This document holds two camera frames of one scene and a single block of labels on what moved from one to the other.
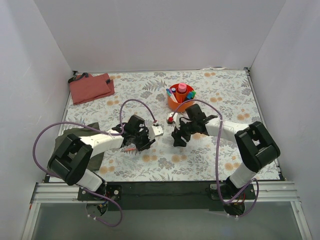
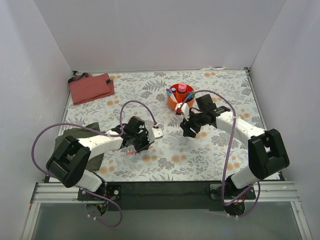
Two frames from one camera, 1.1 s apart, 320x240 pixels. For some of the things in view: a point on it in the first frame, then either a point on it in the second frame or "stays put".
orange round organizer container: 179,93 stays put
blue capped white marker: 172,95 stays put
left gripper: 144,139 stays put
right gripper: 184,130 → 191,124
